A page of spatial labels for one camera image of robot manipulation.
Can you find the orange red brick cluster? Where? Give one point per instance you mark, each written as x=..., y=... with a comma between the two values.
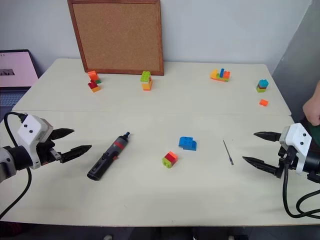
x=92, y=74

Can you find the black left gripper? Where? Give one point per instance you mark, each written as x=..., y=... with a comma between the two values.
x=46, y=150

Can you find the small orange brick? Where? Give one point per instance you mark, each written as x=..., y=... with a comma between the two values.
x=263, y=102

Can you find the thin dark metal rod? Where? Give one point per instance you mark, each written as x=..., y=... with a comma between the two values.
x=228, y=152

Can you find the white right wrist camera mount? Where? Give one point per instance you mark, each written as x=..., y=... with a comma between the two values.
x=297, y=140

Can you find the person's bare forearm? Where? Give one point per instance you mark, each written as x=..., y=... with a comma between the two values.
x=317, y=91

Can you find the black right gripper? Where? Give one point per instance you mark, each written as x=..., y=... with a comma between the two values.
x=280, y=153

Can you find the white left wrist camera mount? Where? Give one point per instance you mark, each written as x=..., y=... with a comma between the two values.
x=28, y=130

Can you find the red orange green block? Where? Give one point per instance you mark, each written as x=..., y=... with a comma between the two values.
x=170, y=160

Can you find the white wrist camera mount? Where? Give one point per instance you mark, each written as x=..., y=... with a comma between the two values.
x=28, y=130
x=297, y=140

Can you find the black red electric screwdriver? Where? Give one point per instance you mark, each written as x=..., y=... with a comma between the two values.
x=105, y=160

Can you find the person's bare hand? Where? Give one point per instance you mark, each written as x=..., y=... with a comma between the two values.
x=312, y=112

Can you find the cyan topped brick stack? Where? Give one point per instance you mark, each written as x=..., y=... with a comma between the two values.
x=262, y=85

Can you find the green orange brick stack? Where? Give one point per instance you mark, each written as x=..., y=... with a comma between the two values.
x=146, y=82

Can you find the blue toy block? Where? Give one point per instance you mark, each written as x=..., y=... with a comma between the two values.
x=187, y=143

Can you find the open laptop pink screen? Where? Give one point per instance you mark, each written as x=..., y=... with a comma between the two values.
x=15, y=70

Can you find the red orange brick stack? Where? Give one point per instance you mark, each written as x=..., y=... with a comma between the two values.
x=93, y=86

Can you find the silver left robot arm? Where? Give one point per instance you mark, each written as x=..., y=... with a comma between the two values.
x=17, y=157

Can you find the yellow base multicolour brick build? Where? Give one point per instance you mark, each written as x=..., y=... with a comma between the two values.
x=218, y=76

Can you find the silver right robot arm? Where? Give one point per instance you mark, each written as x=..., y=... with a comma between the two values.
x=313, y=160

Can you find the dark green garment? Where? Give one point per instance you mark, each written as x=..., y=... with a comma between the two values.
x=315, y=132

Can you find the cork board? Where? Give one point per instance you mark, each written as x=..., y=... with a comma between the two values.
x=115, y=35

